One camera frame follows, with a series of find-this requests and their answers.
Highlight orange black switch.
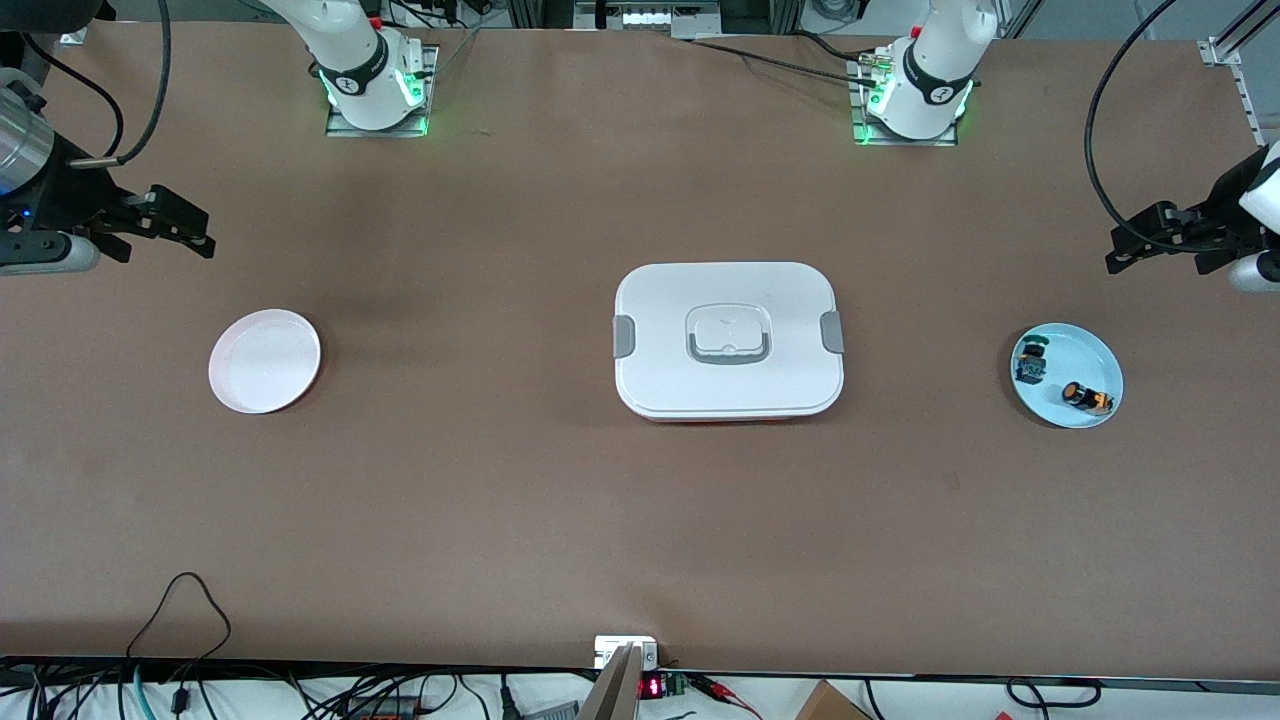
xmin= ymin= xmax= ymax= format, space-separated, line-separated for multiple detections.
xmin=1060 ymin=380 xmax=1117 ymax=417

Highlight light blue round plate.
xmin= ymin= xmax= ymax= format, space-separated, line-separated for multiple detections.
xmin=1010 ymin=322 xmax=1125 ymax=430

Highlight pink round plate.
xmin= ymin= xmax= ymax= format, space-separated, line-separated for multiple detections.
xmin=208 ymin=309 xmax=323 ymax=415

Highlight white lidded lunch box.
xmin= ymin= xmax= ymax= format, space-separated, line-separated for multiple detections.
xmin=612 ymin=262 xmax=846 ymax=425

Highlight silver metal device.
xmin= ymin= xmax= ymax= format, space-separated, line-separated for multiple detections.
xmin=575 ymin=0 xmax=721 ymax=31

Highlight brown cardboard box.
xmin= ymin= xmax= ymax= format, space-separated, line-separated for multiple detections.
xmin=795 ymin=680 xmax=873 ymax=720

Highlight grey metal bar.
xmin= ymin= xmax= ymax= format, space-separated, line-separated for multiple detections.
xmin=578 ymin=645 xmax=645 ymax=720

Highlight red clip test leads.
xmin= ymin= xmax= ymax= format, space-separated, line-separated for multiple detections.
xmin=690 ymin=674 xmax=763 ymax=720

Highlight perforated metal rail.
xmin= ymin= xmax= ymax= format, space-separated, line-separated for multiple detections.
xmin=1234 ymin=65 xmax=1269 ymax=151

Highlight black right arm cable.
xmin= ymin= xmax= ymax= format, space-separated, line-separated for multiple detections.
xmin=15 ymin=0 xmax=173 ymax=169

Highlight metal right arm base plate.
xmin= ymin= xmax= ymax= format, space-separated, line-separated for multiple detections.
xmin=325 ymin=45 xmax=439 ymax=138

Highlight aluminium frame profile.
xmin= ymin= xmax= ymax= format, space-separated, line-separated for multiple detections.
xmin=1215 ymin=0 xmax=1280 ymax=51

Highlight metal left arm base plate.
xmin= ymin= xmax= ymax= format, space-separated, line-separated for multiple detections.
xmin=850 ymin=55 xmax=959 ymax=148

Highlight thin black looped cable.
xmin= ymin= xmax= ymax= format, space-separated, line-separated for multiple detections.
xmin=125 ymin=572 xmax=233 ymax=663

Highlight long black table cable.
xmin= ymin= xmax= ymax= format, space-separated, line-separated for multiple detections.
xmin=688 ymin=38 xmax=881 ymax=83

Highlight black coiled cable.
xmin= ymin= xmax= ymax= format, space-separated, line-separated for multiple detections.
xmin=1005 ymin=677 xmax=1103 ymax=710

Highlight white metal mount block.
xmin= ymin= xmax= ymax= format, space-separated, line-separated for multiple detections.
xmin=594 ymin=636 xmax=660 ymax=669

